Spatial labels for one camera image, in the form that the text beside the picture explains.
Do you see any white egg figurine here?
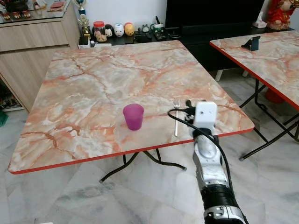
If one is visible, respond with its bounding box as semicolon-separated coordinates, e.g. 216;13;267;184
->
114;23;125;37

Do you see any small red box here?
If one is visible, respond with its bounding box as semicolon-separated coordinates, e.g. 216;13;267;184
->
50;2;66;11

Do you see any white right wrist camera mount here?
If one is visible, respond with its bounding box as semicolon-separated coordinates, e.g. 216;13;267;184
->
194;101;218;130

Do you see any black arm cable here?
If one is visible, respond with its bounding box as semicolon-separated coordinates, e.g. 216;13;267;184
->
167;108;236;187

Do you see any purple plastic cup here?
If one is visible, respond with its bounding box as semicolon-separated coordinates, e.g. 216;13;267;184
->
122;104;144;131

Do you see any gold trophy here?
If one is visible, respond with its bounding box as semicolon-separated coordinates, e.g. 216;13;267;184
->
78;14;92;47

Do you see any black remote control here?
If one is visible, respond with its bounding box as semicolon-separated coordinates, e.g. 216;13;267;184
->
135;32;153;43

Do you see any red stool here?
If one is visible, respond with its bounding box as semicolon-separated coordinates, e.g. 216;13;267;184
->
264;88;286;104

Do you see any black phone stand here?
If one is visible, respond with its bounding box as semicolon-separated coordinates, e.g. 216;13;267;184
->
242;35;261;51

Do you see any black television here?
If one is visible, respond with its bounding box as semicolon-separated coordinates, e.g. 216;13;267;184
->
165;0;265;28

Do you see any marble-top folding table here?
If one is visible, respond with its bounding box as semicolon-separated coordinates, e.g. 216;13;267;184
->
209;32;299;161
8;40;255;183

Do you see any light wooden cabinet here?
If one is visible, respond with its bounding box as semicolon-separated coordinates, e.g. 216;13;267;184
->
0;10;81;112

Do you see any red-lidded glass jar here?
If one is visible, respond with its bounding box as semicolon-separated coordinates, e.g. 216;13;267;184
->
93;21;107;43

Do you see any blue-topped trophy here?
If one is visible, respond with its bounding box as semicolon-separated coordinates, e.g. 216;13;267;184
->
75;0;87;15

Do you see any red figurine statue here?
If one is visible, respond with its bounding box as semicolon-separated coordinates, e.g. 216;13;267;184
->
266;0;299;31

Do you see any green bag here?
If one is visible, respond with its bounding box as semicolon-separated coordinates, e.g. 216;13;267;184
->
0;110;8;127

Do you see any steel fork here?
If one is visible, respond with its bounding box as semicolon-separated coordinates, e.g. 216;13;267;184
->
173;98;181;137

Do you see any orange egg figurine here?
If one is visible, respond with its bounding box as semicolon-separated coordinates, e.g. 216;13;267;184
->
124;22;135;36

